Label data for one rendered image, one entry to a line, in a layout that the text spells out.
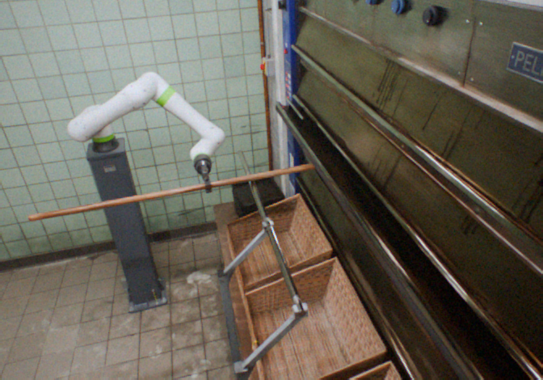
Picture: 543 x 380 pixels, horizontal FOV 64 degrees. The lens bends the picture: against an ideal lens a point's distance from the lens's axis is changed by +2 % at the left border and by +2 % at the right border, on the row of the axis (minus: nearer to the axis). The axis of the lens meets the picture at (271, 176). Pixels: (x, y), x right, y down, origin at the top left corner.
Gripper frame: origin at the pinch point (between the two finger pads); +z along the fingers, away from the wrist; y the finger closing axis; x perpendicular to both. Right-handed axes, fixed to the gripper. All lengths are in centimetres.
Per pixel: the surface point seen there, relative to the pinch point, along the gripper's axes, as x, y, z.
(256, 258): -22, 60, -10
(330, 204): -58, 15, 14
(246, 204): -23, 40, -36
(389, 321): -55, 23, 83
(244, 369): 1, 24, 86
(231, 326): 1, 56, 38
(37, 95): 96, -18, -126
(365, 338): -51, 42, 73
